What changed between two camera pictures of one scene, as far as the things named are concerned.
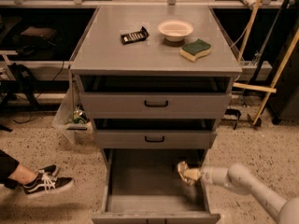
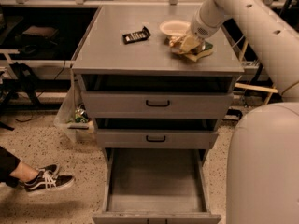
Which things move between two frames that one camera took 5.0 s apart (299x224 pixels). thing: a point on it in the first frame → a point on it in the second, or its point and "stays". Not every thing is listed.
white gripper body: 207,175 → 200,29
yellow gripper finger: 192,173 → 189,44
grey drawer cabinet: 155,80 stays
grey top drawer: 155,96 stays
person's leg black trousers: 12,174 stays
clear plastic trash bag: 73,118 stays
